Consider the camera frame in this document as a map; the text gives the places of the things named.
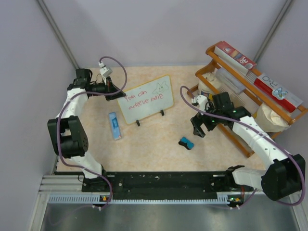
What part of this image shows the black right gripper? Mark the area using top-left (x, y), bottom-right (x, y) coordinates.
top-left (191, 102), bottom-right (222, 137)

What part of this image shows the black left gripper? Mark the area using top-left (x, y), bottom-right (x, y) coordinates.
top-left (90, 77), bottom-right (126, 103)

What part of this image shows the blue black whiteboard eraser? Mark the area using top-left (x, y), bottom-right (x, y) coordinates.
top-left (178, 137), bottom-right (194, 150)

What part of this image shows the yellow framed whiteboard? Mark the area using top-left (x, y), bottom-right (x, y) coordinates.
top-left (117, 75), bottom-right (174, 125)

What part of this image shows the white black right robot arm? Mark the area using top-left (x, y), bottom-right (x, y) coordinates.
top-left (191, 92), bottom-right (305, 201)

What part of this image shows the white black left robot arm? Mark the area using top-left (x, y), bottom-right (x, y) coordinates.
top-left (47, 65), bottom-right (126, 191)

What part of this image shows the white printed cup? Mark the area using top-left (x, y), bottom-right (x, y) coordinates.
top-left (198, 80), bottom-right (213, 101)

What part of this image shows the wooden shelf rack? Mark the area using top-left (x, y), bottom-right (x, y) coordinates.
top-left (195, 41), bottom-right (305, 158)

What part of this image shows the grey flat box on shelf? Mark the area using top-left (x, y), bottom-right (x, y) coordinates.
top-left (215, 68), bottom-right (246, 94)

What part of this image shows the beige cloth bag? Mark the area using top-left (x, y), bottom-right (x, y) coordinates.
top-left (254, 103), bottom-right (290, 133)

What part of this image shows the red white 3D box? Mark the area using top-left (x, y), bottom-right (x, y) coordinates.
top-left (214, 41), bottom-right (257, 75)

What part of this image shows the red white R-O box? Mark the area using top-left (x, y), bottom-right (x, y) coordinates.
top-left (254, 73), bottom-right (303, 113)

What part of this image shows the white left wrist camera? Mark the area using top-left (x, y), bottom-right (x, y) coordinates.
top-left (99, 62), bottom-right (113, 84)

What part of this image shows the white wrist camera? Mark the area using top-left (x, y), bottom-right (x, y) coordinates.
top-left (191, 95), bottom-right (208, 111)
top-left (99, 62), bottom-right (113, 84)

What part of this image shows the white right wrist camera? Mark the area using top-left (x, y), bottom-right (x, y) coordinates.
top-left (191, 95), bottom-right (208, 111)

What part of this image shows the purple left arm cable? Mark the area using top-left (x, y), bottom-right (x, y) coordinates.
top-left (48, 56), bottom-right (128, 226)

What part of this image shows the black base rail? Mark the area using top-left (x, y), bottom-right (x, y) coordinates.
top-left (82, 171), bottom-right (243, 200)

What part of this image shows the aluminium frame post left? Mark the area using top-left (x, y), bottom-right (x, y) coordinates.
top-left (35, 0), bottom-right (79, 69)

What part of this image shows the aluminium frame post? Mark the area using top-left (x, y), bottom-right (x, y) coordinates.
top-left (35, 0), bottom-right (79, 69)
top-left (253, 0), bottom-right (294, 63)

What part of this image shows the grey cable duct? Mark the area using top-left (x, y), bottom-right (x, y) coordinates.
top-left (49, 194), bottom-right (100, 204)

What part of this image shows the aluminium frame post right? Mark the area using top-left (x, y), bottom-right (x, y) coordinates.
top-left (253, 0), bottom-right (294, 63)

